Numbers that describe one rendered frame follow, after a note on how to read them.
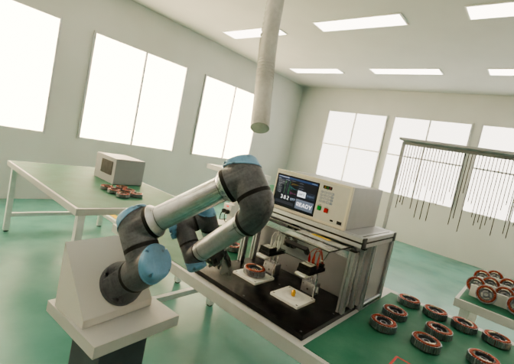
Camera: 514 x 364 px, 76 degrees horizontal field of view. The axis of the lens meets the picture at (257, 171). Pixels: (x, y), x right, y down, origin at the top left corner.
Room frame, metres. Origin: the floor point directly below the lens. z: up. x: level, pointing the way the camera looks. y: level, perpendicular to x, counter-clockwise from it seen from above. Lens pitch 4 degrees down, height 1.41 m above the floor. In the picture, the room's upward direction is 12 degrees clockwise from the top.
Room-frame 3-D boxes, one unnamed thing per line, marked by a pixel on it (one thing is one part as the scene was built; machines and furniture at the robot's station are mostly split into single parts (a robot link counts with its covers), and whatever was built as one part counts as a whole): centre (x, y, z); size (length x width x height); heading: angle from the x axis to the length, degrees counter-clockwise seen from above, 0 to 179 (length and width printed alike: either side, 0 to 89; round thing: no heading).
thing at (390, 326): (1.39, -0.67, 0.77); 0.11 x 0.11 x 0.04
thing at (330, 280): (1.73, -0.35, 0.92); 0.66 x 0.01 x 0.30; 50
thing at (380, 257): (1.63, -0.69, 0.91); 0.28 x 0.03 x 0.32; 140
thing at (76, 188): (3.22, 1.50, 0.37); 1.85 x 1.10 x 0.75; 50
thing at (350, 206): (1.77, -0.40, 1.22); 0.44 x 0.39 x 0.20; 50
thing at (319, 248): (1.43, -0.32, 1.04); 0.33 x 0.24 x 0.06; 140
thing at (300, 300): (1.46, -0.27, 0.78); 0.15 x 0.15 x 0.01; 50
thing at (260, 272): (1.61, -0.09, 0.80); 0.11 x 0.11 x 0.04
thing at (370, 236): (1.78, -0.39, 1.09); 0.68 x 0.44 x 0.05; 50
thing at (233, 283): (1.55, -0.19, 0.76); 0.64 x 0.47 x 0.02; 50
